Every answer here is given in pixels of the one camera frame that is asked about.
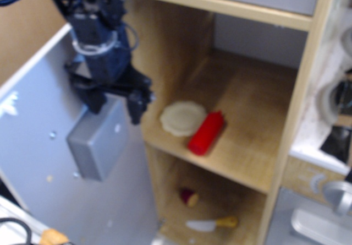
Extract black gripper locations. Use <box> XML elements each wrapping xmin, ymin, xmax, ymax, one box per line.
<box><xmin>65</xmin><ymin>40</ymin><xmax>153</xmax><ymax>125</ymax></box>

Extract silver fridge door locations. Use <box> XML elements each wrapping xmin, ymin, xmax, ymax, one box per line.
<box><xmin>1</xmin><ymin>25</ymin><xmax>158</xmax><ymax>244</ymax></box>

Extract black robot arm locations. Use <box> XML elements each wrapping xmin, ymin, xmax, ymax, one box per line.
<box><xmin>1</xmin><ymin>0</ymin><xmax>153</xmax><ymax>125</ymax></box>

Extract silver ice dispenser panel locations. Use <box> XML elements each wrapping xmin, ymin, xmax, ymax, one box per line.
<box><xmin>67</xmin><ymin>96</ymin><xmax>129</xmax><ymax>181</ymax></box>

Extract beige toy pie crust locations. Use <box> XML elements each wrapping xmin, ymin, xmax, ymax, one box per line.
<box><xmin>159</xmin><ymin>101</ymin><xmax>207</xmax><ymax>137</ymax></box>

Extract red toy ketchup bottle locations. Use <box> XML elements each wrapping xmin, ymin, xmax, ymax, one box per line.
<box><xmin>188</xmin><ymin>111</ymin><xmax>225</xmax><ymax>156</ymax></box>

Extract wooden toy kitchen cabinet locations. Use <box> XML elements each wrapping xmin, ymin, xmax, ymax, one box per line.
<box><xmin>126</xmin><ymin>0</ymin><xmax>335</xmax><ymax>244</ymax></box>

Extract red toy food piece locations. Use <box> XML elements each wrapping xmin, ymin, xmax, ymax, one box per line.
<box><xmin>179</xmin><ymin>188</ymin><xmax>200</xmax><ymax>208</ymax></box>

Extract orange tape piece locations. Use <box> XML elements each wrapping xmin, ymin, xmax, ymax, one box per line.
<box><xmin>39</xmin><ymin>228</ymin><xmax>69</xmax><ymax>245</ymax></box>

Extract silver oven door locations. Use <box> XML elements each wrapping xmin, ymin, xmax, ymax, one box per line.
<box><xmin>265</xmin><ymin>188</ymin><xmax>351</xmax><ymax>244</ymax></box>

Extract white speckled stove top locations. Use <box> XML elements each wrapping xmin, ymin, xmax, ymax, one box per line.
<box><xmin>289</xmin><ymin>0</ymin><xmax>351</xmax><ymax>175</ymax></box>

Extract silver oven knob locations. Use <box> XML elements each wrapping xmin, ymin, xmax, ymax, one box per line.
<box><xmin>322</xmin><ymin>181</ymin><xmax>351</xmax><ymax>216</ymax></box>

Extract black braided cable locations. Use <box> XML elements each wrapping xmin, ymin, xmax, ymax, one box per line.
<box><xmin>0</xmin><ymin>217</ymin><xmax>33</xmax><ymax>245</ymax></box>

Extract toy knife yellow handle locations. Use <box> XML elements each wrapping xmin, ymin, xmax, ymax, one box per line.
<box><xmin>186</xmin><ymin>216</ymin><xmax>239</xmax><ymax>232</ymax></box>

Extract aluminium frame rail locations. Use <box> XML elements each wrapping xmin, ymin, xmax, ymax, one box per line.
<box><xmin>1</xmin><ymin>196</ymin><xmax>47</xmax><ymax>244</ymax></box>

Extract silver oven door handle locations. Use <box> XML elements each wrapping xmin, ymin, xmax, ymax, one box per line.
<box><xmin>291</xmin><ymin>209</ymin><xmax>351</xmax><ymax>244</ymax></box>

